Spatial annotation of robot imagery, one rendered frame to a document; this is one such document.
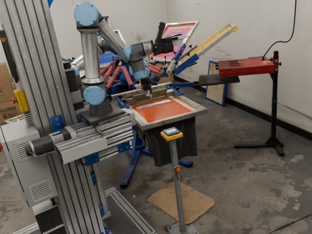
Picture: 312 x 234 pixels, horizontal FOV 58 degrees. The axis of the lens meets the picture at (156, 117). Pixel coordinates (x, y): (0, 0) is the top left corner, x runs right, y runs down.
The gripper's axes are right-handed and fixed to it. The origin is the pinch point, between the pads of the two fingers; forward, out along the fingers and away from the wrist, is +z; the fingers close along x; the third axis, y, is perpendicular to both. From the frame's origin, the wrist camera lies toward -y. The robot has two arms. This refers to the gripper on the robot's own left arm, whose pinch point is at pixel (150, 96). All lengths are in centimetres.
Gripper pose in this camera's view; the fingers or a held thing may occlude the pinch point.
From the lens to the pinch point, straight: 278.5
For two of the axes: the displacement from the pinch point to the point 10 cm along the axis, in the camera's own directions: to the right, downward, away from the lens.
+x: 3.5, 3.0, -8.8
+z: 1.3, 9.2, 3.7
